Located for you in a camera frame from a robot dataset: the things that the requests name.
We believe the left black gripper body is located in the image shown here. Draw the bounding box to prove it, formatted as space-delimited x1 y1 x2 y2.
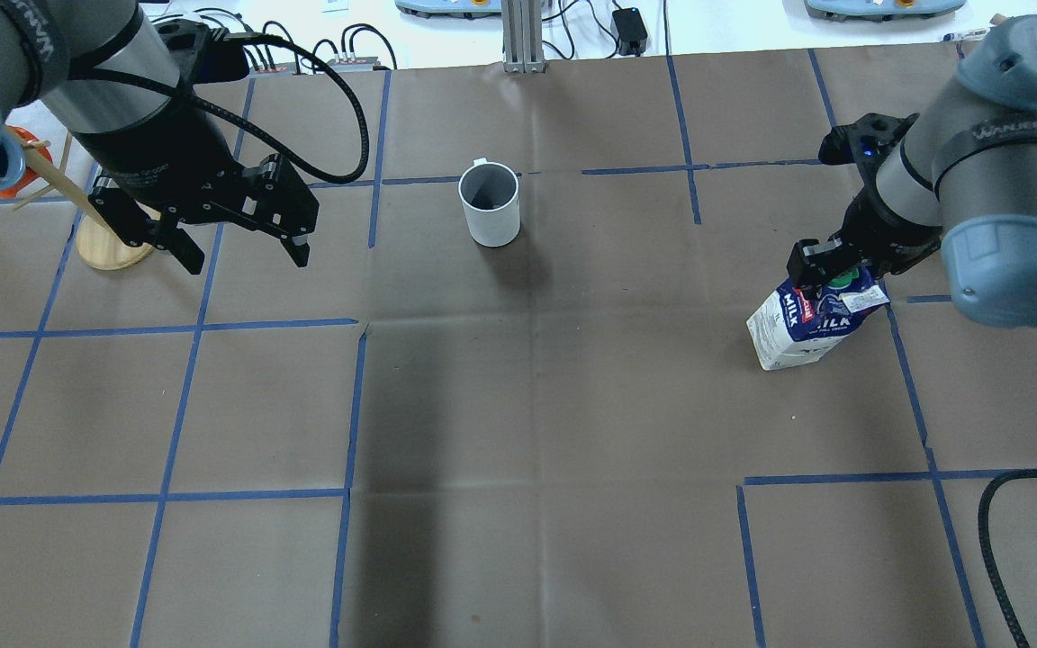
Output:
86 98 257 248

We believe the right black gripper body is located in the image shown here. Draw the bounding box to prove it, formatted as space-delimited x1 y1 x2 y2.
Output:
817 113 942 275

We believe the blue white milk carton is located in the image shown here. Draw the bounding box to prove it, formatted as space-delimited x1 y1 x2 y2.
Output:
746 266 889 372

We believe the white ceramic mug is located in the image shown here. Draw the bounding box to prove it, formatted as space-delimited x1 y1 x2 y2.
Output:
457 158 521 248

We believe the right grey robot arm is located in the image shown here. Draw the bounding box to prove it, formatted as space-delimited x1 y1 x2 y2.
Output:
787 15 1037 329

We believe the wooden mug tree stand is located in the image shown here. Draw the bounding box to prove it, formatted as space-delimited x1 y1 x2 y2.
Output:
5 124 155 271

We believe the orange hanging mug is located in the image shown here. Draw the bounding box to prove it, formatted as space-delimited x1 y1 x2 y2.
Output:
0 124 53 198

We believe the blue teach pendant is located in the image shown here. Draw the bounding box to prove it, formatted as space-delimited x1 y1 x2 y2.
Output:
803 0 966 23
393 0 502 20

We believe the black power adapter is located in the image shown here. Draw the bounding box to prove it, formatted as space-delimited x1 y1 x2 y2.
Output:
610 7 649 57

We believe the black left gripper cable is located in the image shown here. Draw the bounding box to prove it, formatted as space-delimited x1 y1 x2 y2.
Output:
77 32 371 185

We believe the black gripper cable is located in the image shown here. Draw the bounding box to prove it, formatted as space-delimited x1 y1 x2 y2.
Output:
77 32 371 185
976 468 1037 648

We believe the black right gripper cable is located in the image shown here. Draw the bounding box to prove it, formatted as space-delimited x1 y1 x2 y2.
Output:
976 468 1037 648

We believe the aluminium frame post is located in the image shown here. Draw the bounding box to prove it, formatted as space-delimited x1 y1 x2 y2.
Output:
500 0 546 74

